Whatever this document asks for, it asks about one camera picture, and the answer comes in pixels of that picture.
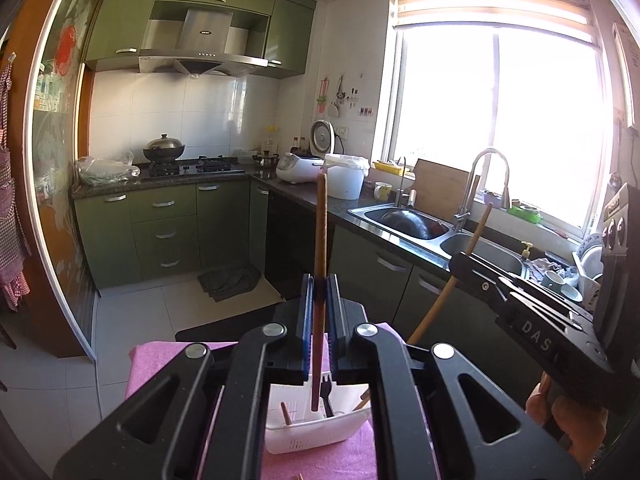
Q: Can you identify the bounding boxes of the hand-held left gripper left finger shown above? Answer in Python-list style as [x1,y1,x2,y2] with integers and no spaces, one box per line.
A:
[52,274,316,480]

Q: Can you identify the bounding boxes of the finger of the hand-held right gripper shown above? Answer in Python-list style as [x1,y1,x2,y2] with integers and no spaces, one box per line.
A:
[449,251,596,320]

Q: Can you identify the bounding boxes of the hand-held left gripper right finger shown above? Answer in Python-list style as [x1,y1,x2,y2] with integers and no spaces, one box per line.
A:
[325,274,586,480]

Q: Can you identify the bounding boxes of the black plastic fork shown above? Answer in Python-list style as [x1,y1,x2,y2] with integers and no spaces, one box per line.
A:
[319,372,337,418]

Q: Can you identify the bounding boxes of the white utensil holder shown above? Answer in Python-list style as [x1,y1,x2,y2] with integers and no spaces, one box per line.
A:
[264,370,373,456]

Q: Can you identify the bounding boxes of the person's right hand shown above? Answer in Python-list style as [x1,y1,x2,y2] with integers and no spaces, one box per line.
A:
[525,374,609,472]

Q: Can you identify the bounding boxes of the crumpled cloth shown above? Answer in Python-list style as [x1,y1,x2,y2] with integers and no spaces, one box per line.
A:
[530,257,563,281]

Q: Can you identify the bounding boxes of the white dish rack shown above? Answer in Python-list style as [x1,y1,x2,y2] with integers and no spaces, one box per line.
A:
[571,250,603,306]

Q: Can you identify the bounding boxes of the grey mug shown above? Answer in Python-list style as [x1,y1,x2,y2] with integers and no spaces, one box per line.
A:
[541,270,567,295]

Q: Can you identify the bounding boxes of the green basket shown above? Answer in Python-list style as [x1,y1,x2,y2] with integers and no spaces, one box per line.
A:
[509,200,543,223]

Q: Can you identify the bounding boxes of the black mat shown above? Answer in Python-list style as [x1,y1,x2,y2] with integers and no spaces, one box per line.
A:
[175,302,288,343]

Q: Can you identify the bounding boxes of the tall steel faucet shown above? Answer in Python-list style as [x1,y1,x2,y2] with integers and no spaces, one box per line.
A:
[454,147,512,233]

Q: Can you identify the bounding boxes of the black pan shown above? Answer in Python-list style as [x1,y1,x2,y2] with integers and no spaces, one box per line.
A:
[380,207,451,241]

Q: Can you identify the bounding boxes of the dark floor rag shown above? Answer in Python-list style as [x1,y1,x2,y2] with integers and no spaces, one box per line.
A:
[197,265,262,303]

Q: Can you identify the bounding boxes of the white plate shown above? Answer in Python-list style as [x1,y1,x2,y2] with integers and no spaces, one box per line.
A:
[575,245,604,281]

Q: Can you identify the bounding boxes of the wooden cutting board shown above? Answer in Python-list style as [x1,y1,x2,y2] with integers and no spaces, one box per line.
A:
[412,158,481,221]

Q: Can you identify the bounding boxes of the small steel faucet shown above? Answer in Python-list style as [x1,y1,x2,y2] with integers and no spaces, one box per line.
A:
[395,156,417,208]

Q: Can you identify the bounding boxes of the steel double sink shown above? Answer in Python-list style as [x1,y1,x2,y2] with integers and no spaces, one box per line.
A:
[347,202,531,273]

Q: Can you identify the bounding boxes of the dark stone countertop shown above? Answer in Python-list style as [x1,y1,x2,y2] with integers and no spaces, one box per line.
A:
[71,157,601,311]

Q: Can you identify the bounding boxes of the white lidded bucket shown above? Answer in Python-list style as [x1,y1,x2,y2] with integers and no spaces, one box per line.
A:
[324,154,370,200]

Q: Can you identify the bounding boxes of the white rice cooker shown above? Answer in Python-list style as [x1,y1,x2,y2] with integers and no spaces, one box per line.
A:
[276,152,325,184]

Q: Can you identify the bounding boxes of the purple floral tablecloth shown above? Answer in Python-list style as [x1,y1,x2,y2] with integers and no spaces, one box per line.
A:
[125,324,401,480]

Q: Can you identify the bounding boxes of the window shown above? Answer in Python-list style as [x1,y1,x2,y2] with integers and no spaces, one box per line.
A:
[385,22,613,231]

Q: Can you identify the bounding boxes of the black gas stove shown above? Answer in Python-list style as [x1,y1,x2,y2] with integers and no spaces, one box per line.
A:
[148,156,246,178]

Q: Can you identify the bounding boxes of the black wok with lid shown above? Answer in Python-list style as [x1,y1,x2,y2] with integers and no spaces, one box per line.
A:
[143,133,187,162]

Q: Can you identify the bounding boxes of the clear plastic bag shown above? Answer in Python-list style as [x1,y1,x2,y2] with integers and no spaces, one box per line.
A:
[76,151,141,186]

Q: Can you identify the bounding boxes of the window blind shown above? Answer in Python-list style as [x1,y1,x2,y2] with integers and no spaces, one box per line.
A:
[390,0,603,51]

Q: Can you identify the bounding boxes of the sliding glass door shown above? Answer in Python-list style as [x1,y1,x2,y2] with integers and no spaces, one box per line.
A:
[22,0,108,361]

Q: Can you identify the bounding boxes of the checked apron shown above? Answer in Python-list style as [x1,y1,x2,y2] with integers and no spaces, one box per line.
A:
[0,52,31,311]

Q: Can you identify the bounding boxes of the steel range hood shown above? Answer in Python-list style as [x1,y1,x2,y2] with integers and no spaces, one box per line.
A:
[139,7,271,77]

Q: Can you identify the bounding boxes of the green wall cabinets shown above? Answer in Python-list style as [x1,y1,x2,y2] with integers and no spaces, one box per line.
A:
[84,0,317,80]

